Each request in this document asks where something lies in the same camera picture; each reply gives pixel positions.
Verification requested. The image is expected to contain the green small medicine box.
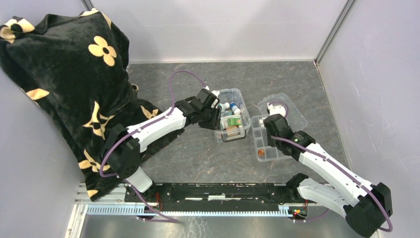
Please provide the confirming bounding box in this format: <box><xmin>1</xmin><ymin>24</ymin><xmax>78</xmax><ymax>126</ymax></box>
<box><xmin>227</xmin><ymin>118</ymin><xmax>242</xmax><ymax>127</ymax></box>

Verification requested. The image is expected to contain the clear first aid box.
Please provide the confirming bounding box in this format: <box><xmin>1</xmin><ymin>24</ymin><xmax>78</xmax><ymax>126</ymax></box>
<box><xmin>214</xmin><ymin>88</ymin><xmax>251</xmax><ymax>143</ymax></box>

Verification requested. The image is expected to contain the blue white bandage roll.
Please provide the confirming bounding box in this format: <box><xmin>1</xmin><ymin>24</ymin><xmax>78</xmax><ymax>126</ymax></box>
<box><xmin>230</xmin><ymin>102</ymin><xmax>241</xmax><ymax>115</ymax></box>

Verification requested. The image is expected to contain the clear compartment tray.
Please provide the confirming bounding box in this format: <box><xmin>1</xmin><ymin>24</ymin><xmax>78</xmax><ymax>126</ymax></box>
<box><xmin>251</xmin><ymin>115</ymin><xmax>292</xmax><ymax>162</ymax></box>

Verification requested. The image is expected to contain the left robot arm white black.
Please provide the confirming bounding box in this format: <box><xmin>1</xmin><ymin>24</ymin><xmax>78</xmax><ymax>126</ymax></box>
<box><xmin>101</xmin><ymin>87</ymin><xmax>221</xmax><ymax>202</ymax></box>

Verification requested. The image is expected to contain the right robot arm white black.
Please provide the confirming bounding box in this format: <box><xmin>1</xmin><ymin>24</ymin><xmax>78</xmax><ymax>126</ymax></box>
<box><xmin>263</xmin><ymin>114</ymin><xmax>393</xmax><ymax>238</ymax></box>

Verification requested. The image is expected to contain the clear box lid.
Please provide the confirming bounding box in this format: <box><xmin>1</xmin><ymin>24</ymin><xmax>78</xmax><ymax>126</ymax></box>
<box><xmin>258</xmin><ymin>93</ymin><xmax>308</xmax><ymax>131</ymax></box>

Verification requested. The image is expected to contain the black blanket with cream flowers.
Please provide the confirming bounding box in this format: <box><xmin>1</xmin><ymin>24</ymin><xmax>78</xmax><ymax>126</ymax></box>
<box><xmin>0</xmin><ymin>9</ymin><xmax>161</xmax><ymax>201</ymax></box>

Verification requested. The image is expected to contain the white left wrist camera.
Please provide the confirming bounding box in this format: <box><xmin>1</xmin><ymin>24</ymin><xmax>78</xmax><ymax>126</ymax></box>
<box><xmin>205</xmin><ymin>86</ymin><xmax>220</xmax><ymax>109</ymax></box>

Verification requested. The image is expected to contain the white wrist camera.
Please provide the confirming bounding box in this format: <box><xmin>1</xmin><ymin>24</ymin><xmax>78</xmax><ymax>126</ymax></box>
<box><xmin>267</xmin><ymin>102</ymin><xmax>288</xmax><ymax>118</ymax></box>
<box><xmin>205</xmin><ymin>86</ymin><xmax>220</xmax><ymax>109</ymax></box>

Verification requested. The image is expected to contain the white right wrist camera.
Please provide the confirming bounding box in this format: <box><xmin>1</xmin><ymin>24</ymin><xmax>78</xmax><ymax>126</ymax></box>
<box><xmin>267</xmin><ymin>102</ymin><xmax>288</xmax><ymax>118</ymax></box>

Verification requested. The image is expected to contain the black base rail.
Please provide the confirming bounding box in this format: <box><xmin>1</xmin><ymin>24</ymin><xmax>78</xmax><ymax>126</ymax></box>
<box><xmin>142</xmin><ymin>183</ymin><xmax>305</xmax><ymax>212</ymax></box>

